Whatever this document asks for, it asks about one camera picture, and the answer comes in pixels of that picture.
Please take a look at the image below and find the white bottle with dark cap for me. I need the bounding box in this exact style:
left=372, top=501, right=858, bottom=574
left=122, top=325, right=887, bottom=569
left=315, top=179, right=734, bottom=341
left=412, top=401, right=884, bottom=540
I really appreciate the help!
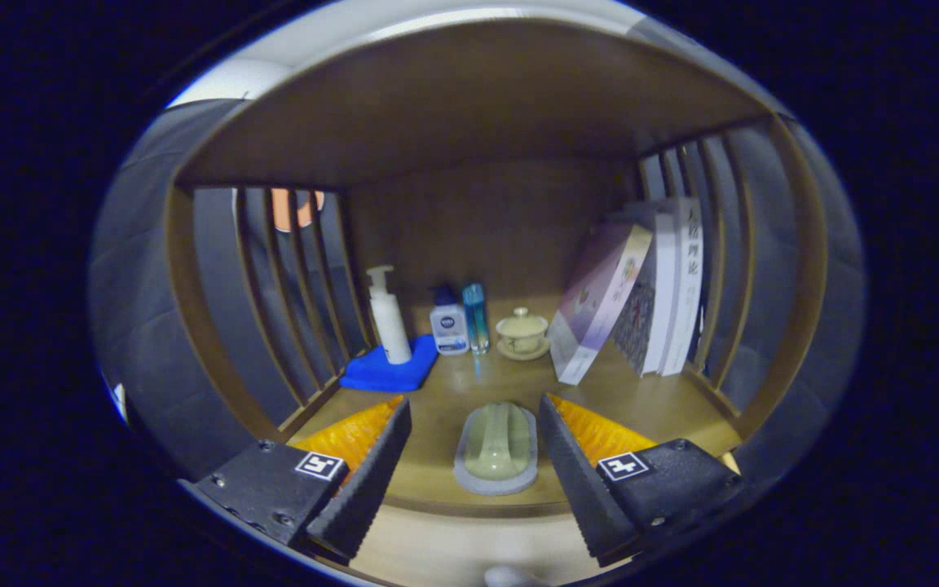
left=429, top=284, right=470, bottom=356

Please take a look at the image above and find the purple and white book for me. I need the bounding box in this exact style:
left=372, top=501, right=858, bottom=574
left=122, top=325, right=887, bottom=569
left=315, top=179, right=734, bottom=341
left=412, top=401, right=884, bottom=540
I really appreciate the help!
left=547, top=220, right=655, bottom=386

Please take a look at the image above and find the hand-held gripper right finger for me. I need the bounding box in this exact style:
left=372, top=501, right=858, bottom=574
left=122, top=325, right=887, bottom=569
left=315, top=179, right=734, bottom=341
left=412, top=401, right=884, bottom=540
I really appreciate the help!
left=537, top=394, right=743, bottom=567

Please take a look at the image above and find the blue folded cloth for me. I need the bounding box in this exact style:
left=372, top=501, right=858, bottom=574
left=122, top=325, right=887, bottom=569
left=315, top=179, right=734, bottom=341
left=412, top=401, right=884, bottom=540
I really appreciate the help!
left=339, top=334, right=439, bottom=393

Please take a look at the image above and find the slim teal bottle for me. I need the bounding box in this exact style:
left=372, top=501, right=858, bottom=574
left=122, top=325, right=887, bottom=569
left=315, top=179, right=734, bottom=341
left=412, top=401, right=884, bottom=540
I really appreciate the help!
left=461, top=282, right=491, bottom=355

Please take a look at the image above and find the white book with black title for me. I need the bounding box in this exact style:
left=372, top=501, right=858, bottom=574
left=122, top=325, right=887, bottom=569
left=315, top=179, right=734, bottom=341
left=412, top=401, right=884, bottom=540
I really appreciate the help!
left=659, top=196, right=704, bottom=377

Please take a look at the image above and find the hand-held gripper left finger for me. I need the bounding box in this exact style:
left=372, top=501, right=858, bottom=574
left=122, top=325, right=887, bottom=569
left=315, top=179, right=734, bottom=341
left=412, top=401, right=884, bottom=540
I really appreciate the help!
left=192, top=397, right=413, bottom=563

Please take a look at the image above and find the beige lidded tea cup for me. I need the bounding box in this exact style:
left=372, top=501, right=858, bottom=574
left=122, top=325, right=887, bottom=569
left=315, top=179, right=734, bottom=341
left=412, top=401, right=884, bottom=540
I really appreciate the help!
left=496, top=307, right=549, bottom=354

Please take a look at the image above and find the wooden countertop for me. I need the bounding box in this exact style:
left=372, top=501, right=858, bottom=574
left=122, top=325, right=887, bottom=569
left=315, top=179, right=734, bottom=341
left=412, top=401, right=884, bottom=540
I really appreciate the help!
left=286, top=293, right=743, bottom=516

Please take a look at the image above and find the white book with patterned cover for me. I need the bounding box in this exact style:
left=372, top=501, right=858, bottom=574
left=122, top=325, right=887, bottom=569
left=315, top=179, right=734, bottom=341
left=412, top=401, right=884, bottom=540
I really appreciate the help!
left=610, top=204, right=678, bottom=377

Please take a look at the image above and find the beige saucer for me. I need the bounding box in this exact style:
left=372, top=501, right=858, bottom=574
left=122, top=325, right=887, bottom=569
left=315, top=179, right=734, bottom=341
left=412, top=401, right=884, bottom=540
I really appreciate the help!
left=496, top=337, right=552, bottom=362

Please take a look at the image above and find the brown wooden cabinet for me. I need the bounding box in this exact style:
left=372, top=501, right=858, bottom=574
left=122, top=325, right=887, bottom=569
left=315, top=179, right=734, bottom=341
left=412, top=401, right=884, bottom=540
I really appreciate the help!
left=164, top=18, right=831, bottom=523

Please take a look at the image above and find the scrub brush with green handle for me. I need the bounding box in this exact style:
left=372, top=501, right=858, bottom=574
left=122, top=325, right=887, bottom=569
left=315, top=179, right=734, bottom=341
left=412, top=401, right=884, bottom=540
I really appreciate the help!
left=453, top=400, right=539, bottom=497

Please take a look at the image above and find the white pump bottle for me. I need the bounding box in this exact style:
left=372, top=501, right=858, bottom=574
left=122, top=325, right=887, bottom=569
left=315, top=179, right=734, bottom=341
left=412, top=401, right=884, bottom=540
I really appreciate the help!
left=366, top=265, right=412, bottom=365

